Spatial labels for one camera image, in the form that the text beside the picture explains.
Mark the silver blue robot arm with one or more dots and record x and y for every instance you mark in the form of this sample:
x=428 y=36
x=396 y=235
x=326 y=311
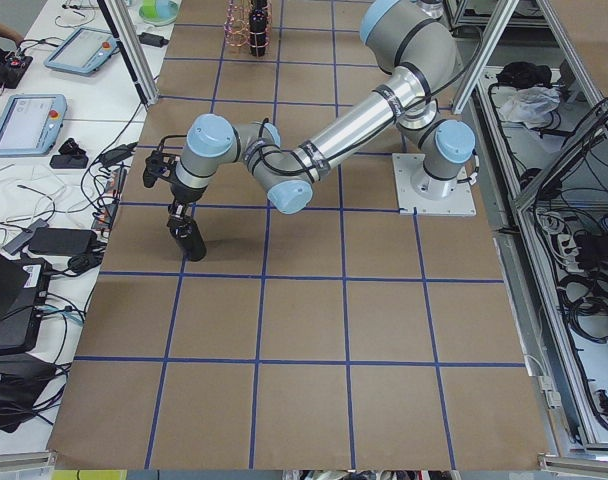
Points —
x=418 y=55

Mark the dark wine bottle front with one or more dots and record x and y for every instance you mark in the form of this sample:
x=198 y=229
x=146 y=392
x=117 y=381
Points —
x=258 y=20

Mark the black laptop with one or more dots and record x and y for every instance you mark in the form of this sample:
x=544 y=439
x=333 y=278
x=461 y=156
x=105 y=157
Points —
x=24 y=286

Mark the green plastic bowl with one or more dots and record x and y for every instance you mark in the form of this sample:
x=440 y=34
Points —
x=158 y=12

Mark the black power adapter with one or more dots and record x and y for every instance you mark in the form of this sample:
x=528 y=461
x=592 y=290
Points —
x=151 y=39

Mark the white crumpled cloth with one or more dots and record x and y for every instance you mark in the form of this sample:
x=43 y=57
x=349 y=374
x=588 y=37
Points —
x=533 y=106

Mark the teach pendant near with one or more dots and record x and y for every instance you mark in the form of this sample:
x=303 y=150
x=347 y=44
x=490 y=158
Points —
x=30 y=124

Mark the dark wine bottle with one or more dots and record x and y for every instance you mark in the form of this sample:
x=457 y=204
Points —
x=188 y=240
x=258 y=20

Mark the copper wire wine basket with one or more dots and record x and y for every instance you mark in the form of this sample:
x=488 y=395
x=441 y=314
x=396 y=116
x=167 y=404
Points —
x=236 y=25

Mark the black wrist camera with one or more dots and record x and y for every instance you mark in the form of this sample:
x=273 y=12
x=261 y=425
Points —
x=159 y=165

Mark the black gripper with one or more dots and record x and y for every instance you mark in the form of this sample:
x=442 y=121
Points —
x=183 y=194

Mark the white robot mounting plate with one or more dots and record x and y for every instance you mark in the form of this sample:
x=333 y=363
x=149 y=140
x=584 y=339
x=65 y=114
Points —
x=420 y=194

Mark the teach pendant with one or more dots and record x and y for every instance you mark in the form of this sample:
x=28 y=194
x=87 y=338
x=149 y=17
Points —
x=83 y=52
x=30 y=124

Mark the large black power brick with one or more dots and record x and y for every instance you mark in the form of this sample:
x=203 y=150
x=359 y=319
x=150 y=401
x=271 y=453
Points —
x=61 y=241

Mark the teach pendant far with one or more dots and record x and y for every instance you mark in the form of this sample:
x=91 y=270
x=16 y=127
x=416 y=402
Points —
x=83 y=52

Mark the aluminium frame post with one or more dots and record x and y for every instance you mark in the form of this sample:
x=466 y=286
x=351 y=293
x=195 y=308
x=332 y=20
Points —
x=122 y=28

